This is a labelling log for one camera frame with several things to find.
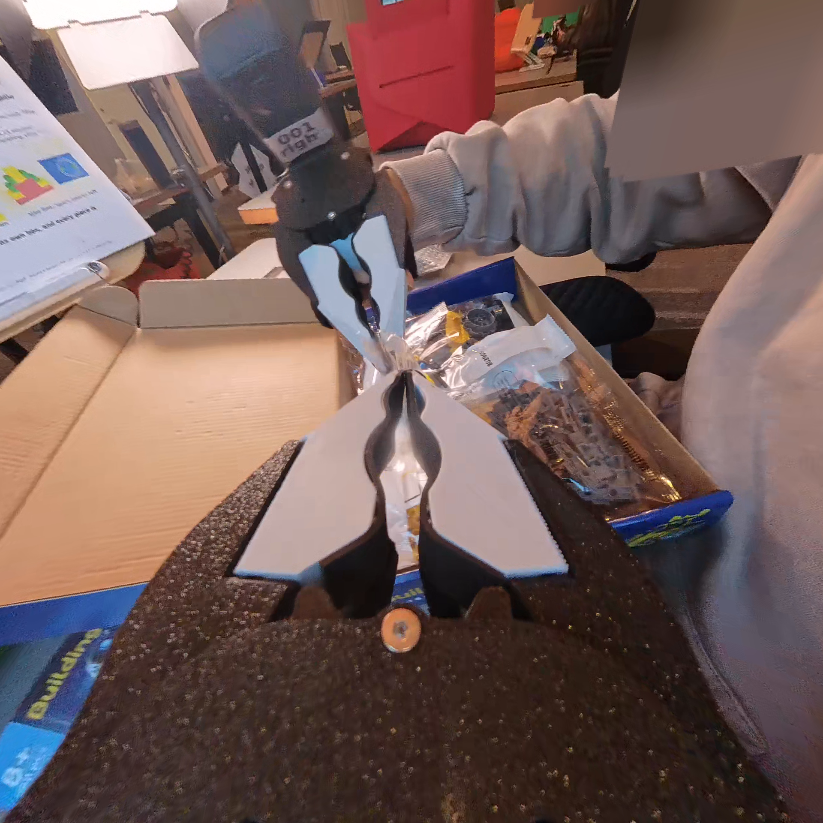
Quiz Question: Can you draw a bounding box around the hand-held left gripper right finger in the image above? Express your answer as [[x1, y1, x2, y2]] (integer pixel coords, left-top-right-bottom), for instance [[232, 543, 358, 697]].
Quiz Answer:
[[405, 372, 571, 580]]

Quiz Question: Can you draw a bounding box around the bag of wheels and beams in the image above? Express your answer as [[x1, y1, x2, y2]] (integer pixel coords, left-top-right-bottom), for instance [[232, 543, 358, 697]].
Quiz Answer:
[[411, 292, 515, 361]]

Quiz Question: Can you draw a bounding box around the red tote bag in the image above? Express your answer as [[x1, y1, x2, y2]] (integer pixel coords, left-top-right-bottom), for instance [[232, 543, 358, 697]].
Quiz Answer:
[[346, 0, 497, 153]]

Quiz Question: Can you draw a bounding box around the person's right hand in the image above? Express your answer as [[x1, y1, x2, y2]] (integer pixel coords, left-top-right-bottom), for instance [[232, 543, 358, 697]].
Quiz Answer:
[[376, 168, 420, 279]]

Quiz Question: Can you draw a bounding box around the person's right forearm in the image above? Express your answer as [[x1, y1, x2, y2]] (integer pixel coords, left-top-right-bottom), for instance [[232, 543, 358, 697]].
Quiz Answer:
[[379, 93, 805, 264]]

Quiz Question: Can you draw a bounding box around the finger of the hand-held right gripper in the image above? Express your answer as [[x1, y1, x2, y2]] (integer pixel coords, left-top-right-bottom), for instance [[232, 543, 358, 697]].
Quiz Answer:
[[350, 215, 412, 362], [297, 241, 392, 374]]

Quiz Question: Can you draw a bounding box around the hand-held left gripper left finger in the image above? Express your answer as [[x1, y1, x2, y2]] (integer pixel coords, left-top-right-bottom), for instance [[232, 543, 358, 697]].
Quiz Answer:
[[233, 372, 412, 585]]

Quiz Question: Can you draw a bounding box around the blue robot kit booklet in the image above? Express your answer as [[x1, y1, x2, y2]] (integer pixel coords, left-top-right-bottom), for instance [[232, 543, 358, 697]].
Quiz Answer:
[[0, 627, 120, 823]]

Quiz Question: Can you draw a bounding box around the bag of grey bricks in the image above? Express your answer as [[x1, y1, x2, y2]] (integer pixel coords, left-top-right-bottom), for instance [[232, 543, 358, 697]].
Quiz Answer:
[[460, 314, 684, 505]]

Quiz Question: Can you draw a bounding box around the black office chair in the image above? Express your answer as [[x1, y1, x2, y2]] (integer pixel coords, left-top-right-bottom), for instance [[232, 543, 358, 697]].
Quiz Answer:
[[543, 275, 657, 380]]

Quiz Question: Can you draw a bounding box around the printed instruction sheet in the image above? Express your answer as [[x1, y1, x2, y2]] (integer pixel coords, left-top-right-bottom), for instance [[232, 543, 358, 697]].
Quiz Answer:
[[0, 54, 155, 306]]

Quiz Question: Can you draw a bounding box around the blue cardboard kit box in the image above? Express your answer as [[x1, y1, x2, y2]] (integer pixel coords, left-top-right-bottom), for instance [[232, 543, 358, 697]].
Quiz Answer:
[[0, 257, 734, 644]]

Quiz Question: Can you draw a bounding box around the white document stand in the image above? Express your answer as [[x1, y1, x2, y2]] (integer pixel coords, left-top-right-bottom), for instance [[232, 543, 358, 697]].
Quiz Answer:
[[0, 54, 155, 342]]

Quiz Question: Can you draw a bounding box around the small clear parts bag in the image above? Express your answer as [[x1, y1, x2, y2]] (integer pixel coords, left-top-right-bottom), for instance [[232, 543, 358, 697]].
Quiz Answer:
[[350, 321, 451, 560]]

